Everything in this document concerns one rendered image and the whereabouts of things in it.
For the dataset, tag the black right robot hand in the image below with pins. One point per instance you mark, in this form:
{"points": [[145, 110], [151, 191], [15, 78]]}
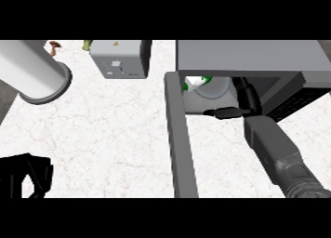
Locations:
{"points": [[226, 112]]}

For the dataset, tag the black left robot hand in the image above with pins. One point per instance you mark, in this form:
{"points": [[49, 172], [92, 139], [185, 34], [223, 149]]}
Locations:
{"points": [[12, 173]]}

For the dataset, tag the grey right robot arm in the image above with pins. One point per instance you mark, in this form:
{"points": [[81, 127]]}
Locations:
{"points": [[273, 148]]}

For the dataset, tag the pale microwave turntable plate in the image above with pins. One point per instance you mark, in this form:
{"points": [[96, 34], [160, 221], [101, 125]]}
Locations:
{"points": [[217, 89]]}

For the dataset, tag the white and green milk carton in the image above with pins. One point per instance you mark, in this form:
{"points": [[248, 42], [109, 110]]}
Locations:
{"points": [[194, 82]]}

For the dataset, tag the dark grey microwave door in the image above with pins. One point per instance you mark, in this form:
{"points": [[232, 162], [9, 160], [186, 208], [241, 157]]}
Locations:
{"points": [[180, 139]]}

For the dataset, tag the grey microwave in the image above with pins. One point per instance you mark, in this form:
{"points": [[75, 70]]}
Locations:
{"points": [[250, 55]]}

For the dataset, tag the grey box appliance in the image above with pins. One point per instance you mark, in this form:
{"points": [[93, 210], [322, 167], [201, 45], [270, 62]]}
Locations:
{"points": [[120, 59]]}

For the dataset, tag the white cylinder with grey rim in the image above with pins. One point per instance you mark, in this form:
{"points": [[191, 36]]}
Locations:
{"points": [[25, 68]]}

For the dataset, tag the small yellow-green object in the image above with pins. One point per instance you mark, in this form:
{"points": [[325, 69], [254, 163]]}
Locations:
{"points": [[87, 45]]}

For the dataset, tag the small brown object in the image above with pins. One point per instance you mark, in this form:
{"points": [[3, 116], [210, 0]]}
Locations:
{"points": [[55, 46]]}

